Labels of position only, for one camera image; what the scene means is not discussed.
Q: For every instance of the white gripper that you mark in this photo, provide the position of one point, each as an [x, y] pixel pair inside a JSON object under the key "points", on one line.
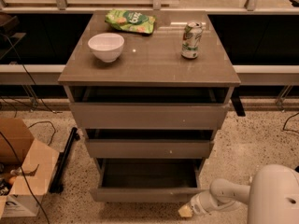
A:
{"points": [[195, 203]]}

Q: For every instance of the grey bottom drawer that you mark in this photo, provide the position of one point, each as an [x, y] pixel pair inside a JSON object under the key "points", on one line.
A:
{"points": [[147, 180]]}

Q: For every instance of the grey drawer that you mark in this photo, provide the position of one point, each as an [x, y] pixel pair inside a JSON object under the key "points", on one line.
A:
{"points": [[147, 180], [149, 144], [149, 116]]}

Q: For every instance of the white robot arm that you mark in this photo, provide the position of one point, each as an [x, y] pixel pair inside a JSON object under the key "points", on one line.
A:
{"points": [[272, 197]]}

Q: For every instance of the grey drawer cabinet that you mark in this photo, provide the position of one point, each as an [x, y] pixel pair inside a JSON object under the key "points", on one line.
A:
{"points": [[151, 68]]}

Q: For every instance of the grey middle drawer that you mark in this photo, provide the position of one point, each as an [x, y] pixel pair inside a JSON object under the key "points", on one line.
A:
{"points": [[149, 144]]}

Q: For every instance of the grey top drawer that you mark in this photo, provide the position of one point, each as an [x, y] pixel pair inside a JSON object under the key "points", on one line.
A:
{"points": [[149, 116]]}

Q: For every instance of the black folded tripod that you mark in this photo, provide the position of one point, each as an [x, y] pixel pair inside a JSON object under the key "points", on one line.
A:
{"points": [[56, 185]]}

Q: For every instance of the open cardboard box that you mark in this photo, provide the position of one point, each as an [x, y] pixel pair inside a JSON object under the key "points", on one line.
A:
{"points": [[28, 167]]}

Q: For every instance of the green white soda can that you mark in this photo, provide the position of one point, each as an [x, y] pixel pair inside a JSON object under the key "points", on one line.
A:
{"points": [[191, 38]]}

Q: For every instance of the white ceramic bowl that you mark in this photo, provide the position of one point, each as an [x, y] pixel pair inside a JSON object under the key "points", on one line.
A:
{"points": [[107, 47]]}

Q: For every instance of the green snack bag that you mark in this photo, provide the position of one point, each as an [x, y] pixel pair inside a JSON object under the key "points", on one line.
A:
{"points": [[130, 21]]}

